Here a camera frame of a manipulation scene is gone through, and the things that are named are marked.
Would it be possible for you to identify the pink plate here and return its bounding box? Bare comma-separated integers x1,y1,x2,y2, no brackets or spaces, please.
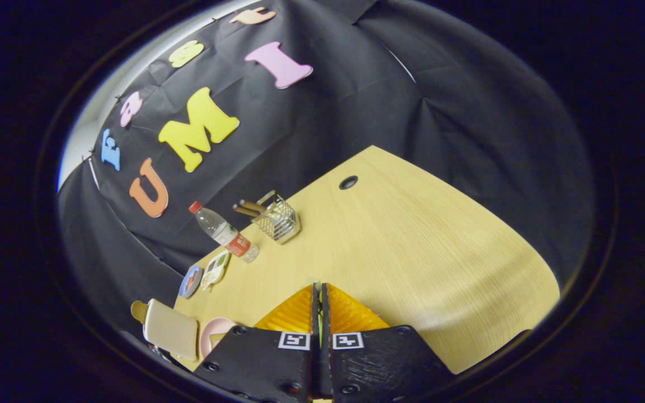
199,317,237,359

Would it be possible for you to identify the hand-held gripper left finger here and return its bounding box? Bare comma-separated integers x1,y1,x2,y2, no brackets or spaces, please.
194,284,321,403

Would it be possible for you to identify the clear red-capped water bottle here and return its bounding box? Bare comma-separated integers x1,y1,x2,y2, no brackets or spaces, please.
189,201,260,264

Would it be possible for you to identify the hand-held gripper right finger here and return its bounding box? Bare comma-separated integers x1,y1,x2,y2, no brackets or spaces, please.
321,283,456,403

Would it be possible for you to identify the white divided seed tray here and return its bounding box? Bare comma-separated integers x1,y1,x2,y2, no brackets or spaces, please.
200,250,231,290

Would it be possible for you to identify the metal wire utensil holder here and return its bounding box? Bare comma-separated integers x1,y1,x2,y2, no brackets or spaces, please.
251,194,302,245

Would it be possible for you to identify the blue plate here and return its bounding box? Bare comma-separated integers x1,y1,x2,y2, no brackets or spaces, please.
179,265,203,299

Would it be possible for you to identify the white toaster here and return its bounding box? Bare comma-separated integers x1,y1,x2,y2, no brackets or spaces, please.
142,298,200,362

